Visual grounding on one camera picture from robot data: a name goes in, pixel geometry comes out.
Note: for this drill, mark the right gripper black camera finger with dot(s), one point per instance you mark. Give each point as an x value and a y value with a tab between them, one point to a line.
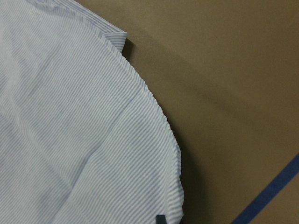
161	219

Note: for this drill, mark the blue striped button shirt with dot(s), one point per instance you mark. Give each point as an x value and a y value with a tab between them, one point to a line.
82	139

